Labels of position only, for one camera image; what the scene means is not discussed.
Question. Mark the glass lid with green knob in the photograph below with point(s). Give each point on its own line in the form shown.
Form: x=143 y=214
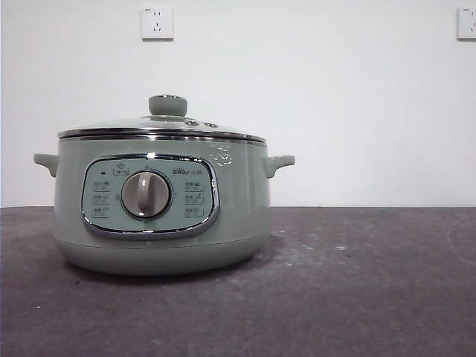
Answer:
x=167 y=106

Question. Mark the pale green electric pot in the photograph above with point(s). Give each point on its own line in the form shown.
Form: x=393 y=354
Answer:
x=238 y=208

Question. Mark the white wall socket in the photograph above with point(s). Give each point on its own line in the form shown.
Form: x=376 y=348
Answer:
x=157 y=31
x=466 y=26

